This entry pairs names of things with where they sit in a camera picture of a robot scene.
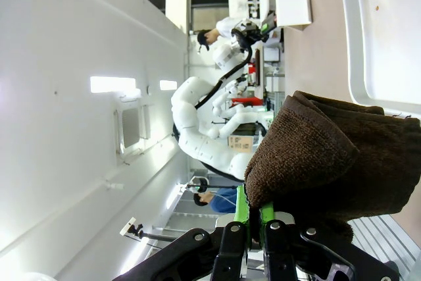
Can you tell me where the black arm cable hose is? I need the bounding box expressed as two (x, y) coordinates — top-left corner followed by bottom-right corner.
(193, 28), (254, 111)

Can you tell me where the brown cardboard box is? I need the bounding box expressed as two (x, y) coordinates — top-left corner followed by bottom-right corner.
(228, 135), (255, 152)

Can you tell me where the white equipment box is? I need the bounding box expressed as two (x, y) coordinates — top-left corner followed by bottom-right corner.
(229, 0), (260, 18)

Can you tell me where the person in blue shirt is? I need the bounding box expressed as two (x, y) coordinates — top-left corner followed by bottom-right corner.
(193, 187), (238, 215)

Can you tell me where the white lint roller stand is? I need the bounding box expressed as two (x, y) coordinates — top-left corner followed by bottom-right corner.
(274, 0), (312, 29)

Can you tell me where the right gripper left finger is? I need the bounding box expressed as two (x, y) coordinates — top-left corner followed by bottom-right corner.
(113, 185), (253, 281)

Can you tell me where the grey ribbed base plate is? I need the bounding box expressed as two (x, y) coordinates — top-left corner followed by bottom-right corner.
(348, 215), (416, 281)

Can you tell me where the ceiling air conditioner unit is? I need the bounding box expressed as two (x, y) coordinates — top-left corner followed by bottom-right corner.
(113, 95), (153, 165)

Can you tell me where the black camera on pole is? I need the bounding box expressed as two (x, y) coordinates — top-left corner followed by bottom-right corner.
(120, 217), (218, 242)

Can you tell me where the person with black cap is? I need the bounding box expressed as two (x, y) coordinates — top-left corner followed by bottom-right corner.
(197, 16), (251, 52)

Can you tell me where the silver metal tray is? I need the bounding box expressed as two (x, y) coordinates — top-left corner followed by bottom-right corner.
(337, 0), (421, 119)

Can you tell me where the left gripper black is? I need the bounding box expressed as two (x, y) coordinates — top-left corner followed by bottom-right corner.
(241, 11), (281, 45)

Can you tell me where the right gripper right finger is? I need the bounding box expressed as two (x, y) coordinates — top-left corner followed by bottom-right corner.
(259, 201), (401, 281)

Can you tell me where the dark brown terry cloth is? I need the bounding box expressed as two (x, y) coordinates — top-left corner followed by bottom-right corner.
(243, 89), (419, 249)

